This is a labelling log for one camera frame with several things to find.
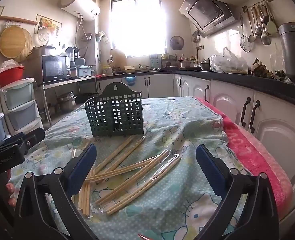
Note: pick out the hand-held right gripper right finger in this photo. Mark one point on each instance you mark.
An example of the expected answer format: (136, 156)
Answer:
(211, 170)

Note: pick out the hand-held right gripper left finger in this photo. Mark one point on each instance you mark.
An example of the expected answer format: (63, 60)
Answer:
(81, 170)

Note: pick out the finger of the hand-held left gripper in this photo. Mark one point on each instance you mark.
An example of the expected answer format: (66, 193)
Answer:
(33, 136)

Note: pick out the bunch of bamboo chopsticks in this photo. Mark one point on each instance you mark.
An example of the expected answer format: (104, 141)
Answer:
(85, 200)

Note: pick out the green plastic utensil basket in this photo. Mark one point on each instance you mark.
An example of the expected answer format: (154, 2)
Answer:
(117, 120)

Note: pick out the person's left hand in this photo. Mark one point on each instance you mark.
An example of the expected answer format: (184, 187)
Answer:
(11, 195)

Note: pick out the person's right hand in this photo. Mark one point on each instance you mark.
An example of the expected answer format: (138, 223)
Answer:
(143, 237)

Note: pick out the stacked steel pots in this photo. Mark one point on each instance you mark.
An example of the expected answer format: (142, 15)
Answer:
(66, 102)

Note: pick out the pink fleece blanket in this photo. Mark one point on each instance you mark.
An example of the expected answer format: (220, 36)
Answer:
(257, 160)

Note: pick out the cartoon cat printed blanket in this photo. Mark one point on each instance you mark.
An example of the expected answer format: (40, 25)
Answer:
(175, 130)

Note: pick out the metal shelf rack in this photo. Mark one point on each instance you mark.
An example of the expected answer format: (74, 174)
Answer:
(62, 82)

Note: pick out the red plastic basin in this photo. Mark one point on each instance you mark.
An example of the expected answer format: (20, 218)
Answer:
(10, 76)

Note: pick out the black microwave oven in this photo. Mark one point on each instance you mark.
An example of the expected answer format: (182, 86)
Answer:
(53, 68)

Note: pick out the crumpled white plastic bag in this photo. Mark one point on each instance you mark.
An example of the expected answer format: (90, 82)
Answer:
(11, 63)

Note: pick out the pale green lidded container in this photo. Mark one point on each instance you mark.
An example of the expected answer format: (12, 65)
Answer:
(83, 71)

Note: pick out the brown cardboard box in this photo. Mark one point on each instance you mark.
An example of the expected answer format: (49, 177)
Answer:
(37, 52)

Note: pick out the black blender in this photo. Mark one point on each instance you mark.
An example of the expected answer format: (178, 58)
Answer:
(72, 60)

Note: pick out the black kitchen countertop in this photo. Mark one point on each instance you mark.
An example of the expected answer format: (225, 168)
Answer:
(237, 78)

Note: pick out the round bamboo tray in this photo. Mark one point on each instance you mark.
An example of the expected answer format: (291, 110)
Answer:
(13, 42)

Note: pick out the white hanging colander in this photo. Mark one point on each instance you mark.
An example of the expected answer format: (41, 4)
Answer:
(43, 35)

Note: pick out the dark cooking pot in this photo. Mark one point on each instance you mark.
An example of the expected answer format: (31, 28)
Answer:
(205, 65)

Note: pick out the clear plastic bag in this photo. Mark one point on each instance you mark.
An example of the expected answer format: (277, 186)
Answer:
(227, 63)

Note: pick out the wooden cutting board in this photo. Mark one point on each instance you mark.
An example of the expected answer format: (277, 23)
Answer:
(118, 58)

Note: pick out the wooden rolling pin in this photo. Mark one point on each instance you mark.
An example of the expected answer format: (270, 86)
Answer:
(12, 18)

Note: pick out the teal mini drawer organizer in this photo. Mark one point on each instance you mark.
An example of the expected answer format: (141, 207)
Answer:
(155, 61)

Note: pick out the white water heater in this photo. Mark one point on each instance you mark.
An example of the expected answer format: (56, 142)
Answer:
(77, 2)

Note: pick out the row of hanging metal ladles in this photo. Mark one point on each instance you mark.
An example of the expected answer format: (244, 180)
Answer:
(262, 27)

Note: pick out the kitchen window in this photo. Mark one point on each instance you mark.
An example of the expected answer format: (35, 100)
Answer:
(137, 25)

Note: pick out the black range hood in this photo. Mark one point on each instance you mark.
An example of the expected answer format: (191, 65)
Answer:
(207, 12)

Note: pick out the wall mounted utensil holder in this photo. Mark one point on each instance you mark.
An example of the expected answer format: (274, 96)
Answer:
(101, 37)

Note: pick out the small wall fan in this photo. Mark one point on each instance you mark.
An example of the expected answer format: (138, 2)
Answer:
(177, 42)

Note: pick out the wall hook rail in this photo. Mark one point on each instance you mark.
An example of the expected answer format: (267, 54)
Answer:
(256, 3)

